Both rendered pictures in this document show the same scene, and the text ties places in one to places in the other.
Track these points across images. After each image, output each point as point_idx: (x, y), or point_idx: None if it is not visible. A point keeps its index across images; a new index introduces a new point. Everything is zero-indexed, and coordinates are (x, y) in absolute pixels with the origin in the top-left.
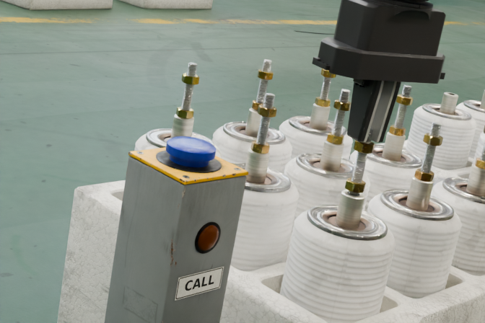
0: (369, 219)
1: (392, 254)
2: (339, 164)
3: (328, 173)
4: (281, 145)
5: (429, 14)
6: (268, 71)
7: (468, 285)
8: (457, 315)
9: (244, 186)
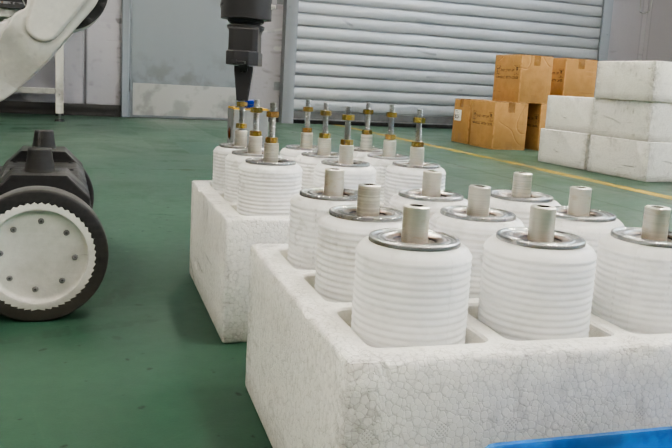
0: (239, 146)
1: (216, 155)
2: (318, 152)
3: (307, 151)
4: (368, 157)
5: (228, 28)
6: (389, 111)
7: (220, 200)
8: (205, 204)
9: (233, 114)
